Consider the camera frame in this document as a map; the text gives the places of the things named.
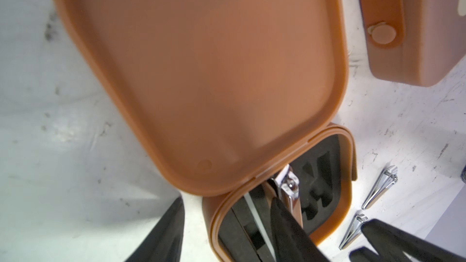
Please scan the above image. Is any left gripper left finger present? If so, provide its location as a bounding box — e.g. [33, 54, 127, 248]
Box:
[126, 197, 185, 262]

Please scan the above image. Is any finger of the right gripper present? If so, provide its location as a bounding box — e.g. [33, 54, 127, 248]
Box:
[361, 219, 466, 262]
[349, 247, 387, 262]

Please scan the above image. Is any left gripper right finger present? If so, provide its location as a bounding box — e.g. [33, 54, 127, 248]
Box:
[271, 198, 329, 262]

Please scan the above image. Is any large brown nail clipper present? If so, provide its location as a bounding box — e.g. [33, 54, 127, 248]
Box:
[268, 164, 303, 227]

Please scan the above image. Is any brown case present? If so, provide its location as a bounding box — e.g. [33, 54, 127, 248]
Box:
[359, 0, 466, 87]
[54, 0, 358, 262]

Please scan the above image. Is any small brown clipper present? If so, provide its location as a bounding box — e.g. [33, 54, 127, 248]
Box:
[361, 165, 398, 211]
[339, 213, 368, 250]

